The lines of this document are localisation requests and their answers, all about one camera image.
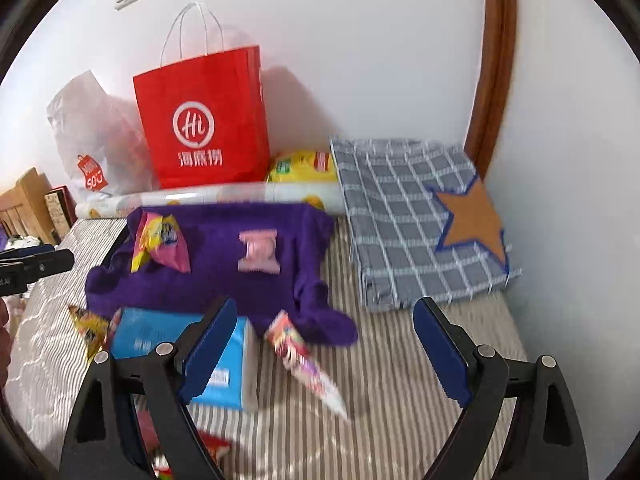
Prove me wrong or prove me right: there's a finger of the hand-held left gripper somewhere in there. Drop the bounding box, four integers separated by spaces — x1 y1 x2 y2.
0 243 55 261
0 249 76 297

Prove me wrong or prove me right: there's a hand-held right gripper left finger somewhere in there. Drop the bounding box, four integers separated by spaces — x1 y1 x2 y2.
59 296 238 480

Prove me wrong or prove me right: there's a pink snack packet with dog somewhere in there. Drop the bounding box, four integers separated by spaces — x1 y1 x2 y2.
131 395 161 461

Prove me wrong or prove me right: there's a patterned picture frame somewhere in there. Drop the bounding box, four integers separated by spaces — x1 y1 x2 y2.
44 185 78 241

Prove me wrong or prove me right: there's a yellow snack packet dark print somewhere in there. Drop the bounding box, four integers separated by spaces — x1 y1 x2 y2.
67 305 113 365

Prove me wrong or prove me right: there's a small pink snack packet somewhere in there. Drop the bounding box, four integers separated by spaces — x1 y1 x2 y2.
238 229 281 276

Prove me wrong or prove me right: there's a white plastic shopping bag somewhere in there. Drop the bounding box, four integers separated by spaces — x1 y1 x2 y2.
46 70 161 198

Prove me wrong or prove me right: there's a pink striped snack packet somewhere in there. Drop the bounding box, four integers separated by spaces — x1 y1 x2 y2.
263 310 349 421

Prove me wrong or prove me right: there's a red snack packet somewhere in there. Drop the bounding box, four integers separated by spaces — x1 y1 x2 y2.
197 430 232 471

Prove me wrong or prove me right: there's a wooden headboard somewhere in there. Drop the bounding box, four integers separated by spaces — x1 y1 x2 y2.
0 167 61 246

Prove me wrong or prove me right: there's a brown wooden door frame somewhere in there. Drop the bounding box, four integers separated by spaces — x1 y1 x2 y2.
462 0 518 181

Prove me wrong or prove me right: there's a printed paper roll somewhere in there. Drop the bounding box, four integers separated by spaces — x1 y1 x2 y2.
75 182 346 221

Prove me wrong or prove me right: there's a pink and yellow snack packet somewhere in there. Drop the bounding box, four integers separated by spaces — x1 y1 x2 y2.
131 212 192 274

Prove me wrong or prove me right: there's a purple towel-lined tray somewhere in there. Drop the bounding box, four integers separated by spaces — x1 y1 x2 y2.
85 202 359 347

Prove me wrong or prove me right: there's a yellow packet with green label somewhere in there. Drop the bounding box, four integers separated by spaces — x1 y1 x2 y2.
264 149 340 185

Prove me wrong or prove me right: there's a striped quilted mattress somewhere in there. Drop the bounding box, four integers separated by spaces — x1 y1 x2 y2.
0 210 531 480

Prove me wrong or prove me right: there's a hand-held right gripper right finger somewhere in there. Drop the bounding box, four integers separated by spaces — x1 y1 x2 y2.
412 296 591 480

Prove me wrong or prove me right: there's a red paper shopping bag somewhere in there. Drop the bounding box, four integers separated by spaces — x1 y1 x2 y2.
132 1 272 190

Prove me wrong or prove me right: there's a folded checked cloth with star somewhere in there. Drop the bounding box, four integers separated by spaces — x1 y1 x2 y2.
330 136 523 313

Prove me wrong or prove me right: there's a blue tissue pack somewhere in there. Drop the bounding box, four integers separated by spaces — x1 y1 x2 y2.
107 306 260 413

